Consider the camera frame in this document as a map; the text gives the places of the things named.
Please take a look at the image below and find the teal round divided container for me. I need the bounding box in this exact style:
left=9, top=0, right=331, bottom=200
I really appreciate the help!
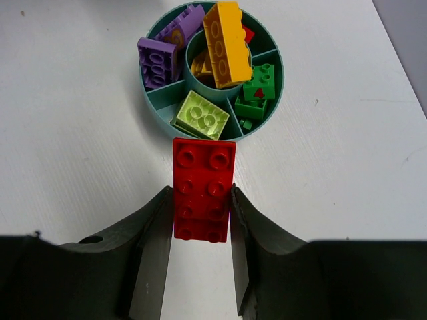
left=143, top=11, right=285, bottom=141

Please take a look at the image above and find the purple lego brick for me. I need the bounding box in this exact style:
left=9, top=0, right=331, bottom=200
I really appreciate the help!
left=154, top=5, right=205, bottom=51
left=137, top=37, right=179, bottom=89

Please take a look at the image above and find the red lego brick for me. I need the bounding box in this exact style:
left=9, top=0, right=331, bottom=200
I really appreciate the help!
left=242, top=25, right=255, bottom=44
left=173, top=137, right=236, bottom=243

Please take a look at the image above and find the dark green lego brick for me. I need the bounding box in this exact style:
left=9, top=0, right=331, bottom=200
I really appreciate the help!
left=234, top=96, right=268, bottom=120

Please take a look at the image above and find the long yellow lego brick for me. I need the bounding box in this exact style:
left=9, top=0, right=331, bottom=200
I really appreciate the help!
left=203, top=1, right=252, bottom=89

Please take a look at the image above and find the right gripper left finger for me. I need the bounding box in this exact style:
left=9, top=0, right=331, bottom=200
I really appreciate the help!
left=1, top=187, right=173, bottom=319

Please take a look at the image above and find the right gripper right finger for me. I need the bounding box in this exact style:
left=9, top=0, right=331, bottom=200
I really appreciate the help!
left=230, top=187, right=426, bottom=319

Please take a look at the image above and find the thin green lego piece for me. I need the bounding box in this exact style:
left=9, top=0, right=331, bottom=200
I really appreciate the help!
left=239, top=119, right=253, bottom=131

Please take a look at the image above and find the pale green sloped lego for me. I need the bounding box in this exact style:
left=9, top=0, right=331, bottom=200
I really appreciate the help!
left=171, top=90, right=230, bottom=141

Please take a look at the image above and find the small green lego brick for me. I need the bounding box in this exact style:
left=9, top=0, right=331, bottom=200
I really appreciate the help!
left=242, top=63, right=276, bottom=101

